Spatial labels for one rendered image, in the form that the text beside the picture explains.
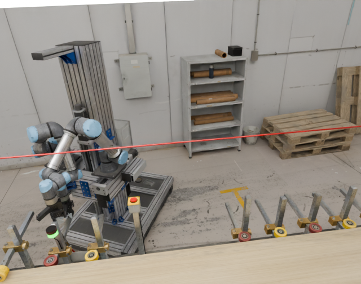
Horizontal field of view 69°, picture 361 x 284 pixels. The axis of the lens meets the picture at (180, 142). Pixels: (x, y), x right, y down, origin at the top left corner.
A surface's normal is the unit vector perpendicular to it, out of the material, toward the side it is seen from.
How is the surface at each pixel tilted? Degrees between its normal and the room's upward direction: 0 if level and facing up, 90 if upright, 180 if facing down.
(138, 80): 90
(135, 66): 90
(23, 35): 90
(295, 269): 0
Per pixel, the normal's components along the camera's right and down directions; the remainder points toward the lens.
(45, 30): 0.21, 0.47
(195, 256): -0.04, -0.88
